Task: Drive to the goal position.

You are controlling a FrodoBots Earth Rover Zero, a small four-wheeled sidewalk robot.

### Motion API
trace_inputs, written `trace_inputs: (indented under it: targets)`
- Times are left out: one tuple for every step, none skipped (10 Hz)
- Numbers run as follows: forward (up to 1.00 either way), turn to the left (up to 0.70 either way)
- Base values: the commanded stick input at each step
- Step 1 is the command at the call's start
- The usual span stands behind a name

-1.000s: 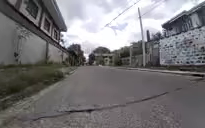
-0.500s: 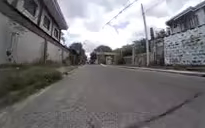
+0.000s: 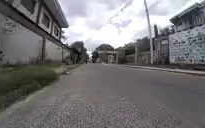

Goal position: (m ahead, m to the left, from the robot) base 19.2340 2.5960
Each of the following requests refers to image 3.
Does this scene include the grey building with dark windows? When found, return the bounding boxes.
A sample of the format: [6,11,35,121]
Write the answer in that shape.
[0,0,72,66]

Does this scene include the small dark building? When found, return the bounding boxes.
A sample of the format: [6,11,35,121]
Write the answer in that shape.
[152,23,171,65]

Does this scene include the grey asphalt road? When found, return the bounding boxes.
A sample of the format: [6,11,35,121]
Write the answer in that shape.
[0,62,205,128]

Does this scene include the gate arch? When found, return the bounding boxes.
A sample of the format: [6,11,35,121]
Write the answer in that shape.
[104,48,127,65]

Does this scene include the concrete pavement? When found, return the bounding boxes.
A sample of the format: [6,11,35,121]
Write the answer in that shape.
[119,63,205,78]

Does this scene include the utility pole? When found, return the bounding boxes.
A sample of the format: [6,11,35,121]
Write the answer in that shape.
[142,0,155,65]

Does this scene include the building with stone wall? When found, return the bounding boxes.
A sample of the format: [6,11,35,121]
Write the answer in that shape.
[168,0,205,66]

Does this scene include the group of trees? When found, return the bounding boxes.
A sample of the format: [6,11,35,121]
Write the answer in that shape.
[69,40,91,65]
[91,35,155,64]

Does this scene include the overhead wires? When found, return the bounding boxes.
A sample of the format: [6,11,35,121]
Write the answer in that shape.
[99,0,164,28]

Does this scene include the grass verge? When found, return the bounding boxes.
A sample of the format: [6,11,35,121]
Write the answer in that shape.
[0,63,83,116]

